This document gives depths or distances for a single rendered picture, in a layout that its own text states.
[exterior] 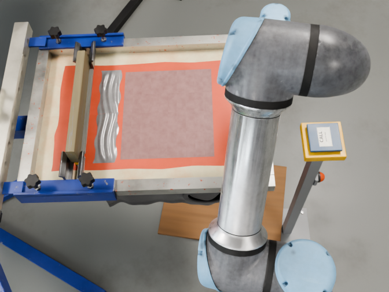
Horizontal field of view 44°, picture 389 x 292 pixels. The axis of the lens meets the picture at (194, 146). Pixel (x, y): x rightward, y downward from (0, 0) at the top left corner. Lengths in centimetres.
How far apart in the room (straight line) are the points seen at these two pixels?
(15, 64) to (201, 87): 63
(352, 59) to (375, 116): 207
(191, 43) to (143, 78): 21
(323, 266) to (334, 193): 164
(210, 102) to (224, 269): 81
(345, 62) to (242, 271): 43
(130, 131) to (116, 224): 98
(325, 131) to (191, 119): 43
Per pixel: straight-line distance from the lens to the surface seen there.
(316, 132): 160
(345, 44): 79
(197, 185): 147
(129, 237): 248
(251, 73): 77
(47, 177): 160
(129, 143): 159
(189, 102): 165
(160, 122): 161
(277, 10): 124
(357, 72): 81
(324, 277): 96
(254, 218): 91
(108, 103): 167
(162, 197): 176
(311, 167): 175
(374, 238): 256
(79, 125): 156
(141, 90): 169
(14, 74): 174
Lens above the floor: 234
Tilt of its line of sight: 63 degrees down
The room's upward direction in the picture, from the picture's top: 5 degrees counter-clockwise
